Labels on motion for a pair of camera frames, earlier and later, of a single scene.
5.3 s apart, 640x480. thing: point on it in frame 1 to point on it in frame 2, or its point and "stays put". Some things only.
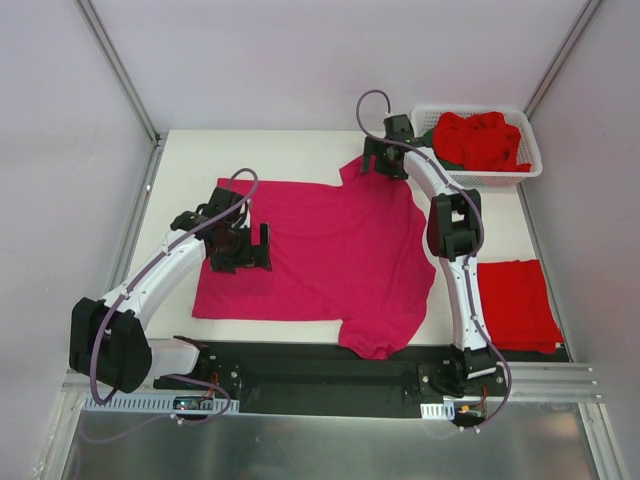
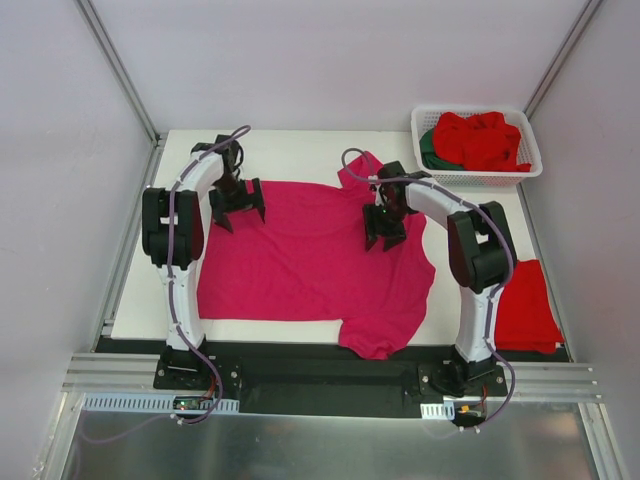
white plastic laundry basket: [423, 117] stays put
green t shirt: [427, 140] stays put
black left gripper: [251, 248] to [236, 201]
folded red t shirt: [517, 307] stays put
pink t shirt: [359, 252] stays put
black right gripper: [373, 156] to [385, 227]
